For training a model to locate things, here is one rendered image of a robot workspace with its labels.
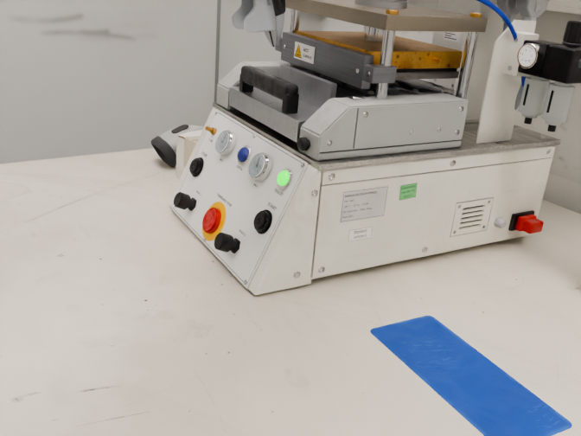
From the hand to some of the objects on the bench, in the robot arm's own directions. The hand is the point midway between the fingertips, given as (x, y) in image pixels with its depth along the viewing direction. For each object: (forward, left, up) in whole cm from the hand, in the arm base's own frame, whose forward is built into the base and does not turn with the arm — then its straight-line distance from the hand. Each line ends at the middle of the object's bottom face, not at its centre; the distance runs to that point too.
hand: (277, 35), depth 90 cm
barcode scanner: (+17, +38, -28) cm, 51 cm away
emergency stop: (-9, +4, -29) cm, 31 cm away
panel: (-10, +5, -30) cm, 32 cm away
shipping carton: (+14, +25, -29) cm, 41 cm away
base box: (+16, -5, -31) cm, 36 cm away
